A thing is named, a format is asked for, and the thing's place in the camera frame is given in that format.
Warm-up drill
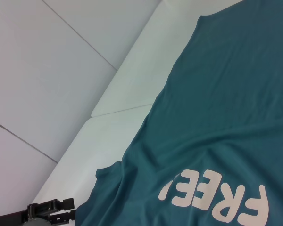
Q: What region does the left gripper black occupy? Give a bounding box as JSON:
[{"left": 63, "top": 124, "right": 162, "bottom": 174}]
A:
[{"left": 0, "top": 198, "right": 76, "bottom": 226}]

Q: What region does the teal T-shirt with FREE print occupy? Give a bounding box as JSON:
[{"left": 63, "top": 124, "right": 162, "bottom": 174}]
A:
[{"left": 76, "top": 0, "right": 283, "bottom": 226}]

